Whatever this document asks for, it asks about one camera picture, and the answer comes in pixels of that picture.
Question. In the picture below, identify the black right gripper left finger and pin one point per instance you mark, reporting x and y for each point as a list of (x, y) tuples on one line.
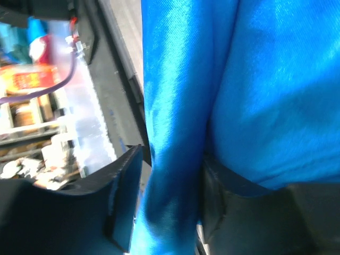
[(93, 215)]

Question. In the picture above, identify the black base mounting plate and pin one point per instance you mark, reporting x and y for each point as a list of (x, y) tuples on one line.
[(111, 34)]

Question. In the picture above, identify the blue satin napkin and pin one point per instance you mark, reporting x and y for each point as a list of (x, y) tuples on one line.
[(254, 84)]

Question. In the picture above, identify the slotted white cable duct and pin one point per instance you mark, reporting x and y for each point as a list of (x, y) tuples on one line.
[(93, 148)]

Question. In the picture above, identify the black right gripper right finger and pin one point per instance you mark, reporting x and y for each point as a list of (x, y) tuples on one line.
[(241, 217)]

